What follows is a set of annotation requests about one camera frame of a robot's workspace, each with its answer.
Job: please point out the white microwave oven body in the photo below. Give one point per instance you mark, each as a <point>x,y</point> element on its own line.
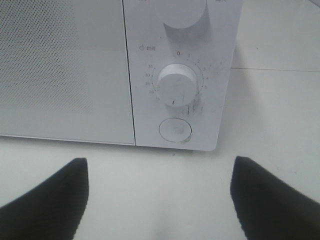
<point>180,54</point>

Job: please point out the upper white power knob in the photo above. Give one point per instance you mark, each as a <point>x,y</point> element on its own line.
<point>180,14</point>

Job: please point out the round door release button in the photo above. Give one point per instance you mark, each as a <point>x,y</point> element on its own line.
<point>175,130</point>

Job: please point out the white timer knob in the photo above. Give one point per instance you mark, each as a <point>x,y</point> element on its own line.
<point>176,85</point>

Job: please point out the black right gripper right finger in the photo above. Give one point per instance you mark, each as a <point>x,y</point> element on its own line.
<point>269,209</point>

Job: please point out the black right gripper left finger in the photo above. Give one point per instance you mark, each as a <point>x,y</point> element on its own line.
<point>50,211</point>

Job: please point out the white microwave door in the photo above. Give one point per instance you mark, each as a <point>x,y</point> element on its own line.
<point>64,71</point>

